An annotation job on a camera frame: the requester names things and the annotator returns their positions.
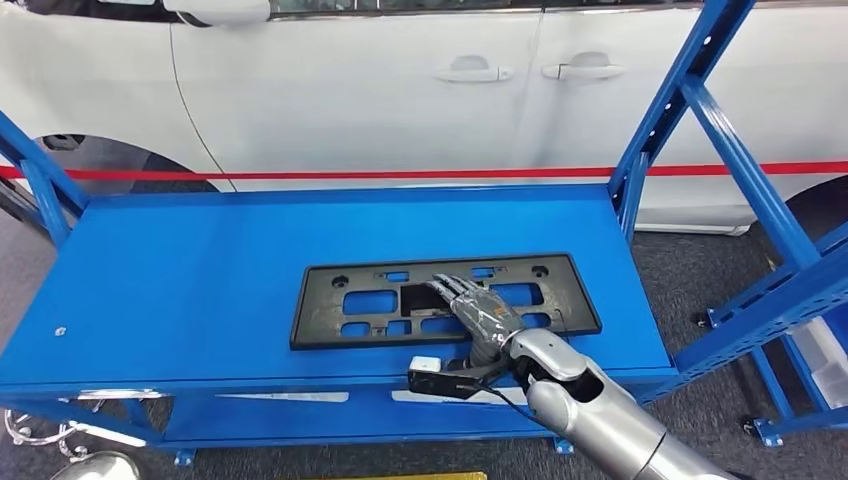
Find white car door handle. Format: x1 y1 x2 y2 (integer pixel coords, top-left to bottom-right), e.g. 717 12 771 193
541 51 627 82
433 54 515 85

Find white car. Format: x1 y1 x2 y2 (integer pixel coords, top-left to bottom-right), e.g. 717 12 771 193
0 0 848 236

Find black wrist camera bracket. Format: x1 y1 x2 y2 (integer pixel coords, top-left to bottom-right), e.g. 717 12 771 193
407 357 515 402

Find black chrome bar stool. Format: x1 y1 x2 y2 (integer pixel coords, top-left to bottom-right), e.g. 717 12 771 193
0 409 91 465

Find red barrier belt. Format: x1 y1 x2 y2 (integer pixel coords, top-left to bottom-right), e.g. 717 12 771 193
0 160 848 183

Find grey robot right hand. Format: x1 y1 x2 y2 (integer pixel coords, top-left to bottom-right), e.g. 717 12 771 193
423 273 529 371

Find black plastic plate frame part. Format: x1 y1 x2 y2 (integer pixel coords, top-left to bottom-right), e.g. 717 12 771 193
289 252 603 352

